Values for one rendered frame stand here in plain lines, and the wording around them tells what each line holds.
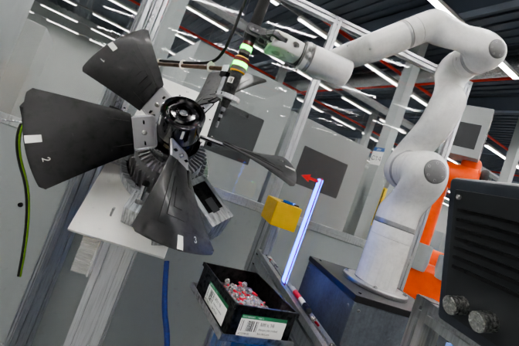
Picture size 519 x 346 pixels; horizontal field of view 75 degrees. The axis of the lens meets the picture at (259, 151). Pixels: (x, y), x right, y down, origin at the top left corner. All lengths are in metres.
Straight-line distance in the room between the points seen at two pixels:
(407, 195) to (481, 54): 0.45
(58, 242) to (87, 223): 0.64
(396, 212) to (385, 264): 0.15
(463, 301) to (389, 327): 0.53
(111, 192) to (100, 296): 0.30
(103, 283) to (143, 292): 0.69
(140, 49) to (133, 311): 1.23
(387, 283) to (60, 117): 0.94
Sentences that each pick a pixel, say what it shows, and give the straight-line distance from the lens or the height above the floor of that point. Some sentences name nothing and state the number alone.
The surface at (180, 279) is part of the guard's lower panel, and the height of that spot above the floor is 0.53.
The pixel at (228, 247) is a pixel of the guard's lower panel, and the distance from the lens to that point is 1.76.
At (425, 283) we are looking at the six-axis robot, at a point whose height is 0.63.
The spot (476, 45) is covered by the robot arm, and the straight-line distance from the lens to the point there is 1.17.
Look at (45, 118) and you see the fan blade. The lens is 0.90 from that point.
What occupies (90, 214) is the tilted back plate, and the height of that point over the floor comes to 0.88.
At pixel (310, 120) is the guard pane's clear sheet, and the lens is 1.80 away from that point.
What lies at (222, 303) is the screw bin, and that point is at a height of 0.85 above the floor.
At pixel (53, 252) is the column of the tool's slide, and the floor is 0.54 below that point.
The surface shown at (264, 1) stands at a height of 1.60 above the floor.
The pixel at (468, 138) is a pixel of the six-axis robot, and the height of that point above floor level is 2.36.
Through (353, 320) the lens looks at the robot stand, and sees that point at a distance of 0.96.
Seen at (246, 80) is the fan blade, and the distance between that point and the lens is 1.13.
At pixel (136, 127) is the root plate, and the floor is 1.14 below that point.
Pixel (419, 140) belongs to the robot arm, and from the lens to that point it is 1.16.
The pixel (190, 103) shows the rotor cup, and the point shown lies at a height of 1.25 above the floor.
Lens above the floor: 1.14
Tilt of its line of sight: 3 degrees up
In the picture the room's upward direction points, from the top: 20 degrees clockwise
